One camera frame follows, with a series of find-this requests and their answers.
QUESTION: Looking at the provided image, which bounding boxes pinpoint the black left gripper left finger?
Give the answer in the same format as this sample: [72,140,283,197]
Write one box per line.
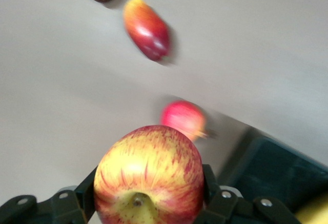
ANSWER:
[0,165,100,224]

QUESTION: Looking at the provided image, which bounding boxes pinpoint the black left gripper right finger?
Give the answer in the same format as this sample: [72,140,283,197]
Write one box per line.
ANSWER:
[194,164,300,224]

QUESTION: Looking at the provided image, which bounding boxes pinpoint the yellow banana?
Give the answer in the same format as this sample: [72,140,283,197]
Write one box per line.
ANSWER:
[294,199,328,224]

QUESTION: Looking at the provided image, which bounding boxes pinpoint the red yellow striped apple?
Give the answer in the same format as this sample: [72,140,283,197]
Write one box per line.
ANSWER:
[93,125,205,224]

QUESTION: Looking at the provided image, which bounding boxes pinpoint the black rectangular plastic box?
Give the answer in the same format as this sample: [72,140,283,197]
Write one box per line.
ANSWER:
[220,128,328,224]

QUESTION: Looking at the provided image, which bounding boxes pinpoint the pink red pomegranate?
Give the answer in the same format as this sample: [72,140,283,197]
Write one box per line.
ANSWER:
[160,100,210,142]

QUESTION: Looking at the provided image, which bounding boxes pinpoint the brown table cover cloth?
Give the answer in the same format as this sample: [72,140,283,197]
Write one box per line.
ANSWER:
[0,0,328,224]

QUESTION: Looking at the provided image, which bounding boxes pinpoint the red orange mango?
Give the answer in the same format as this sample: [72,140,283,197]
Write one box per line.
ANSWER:
[122,0,171,62]

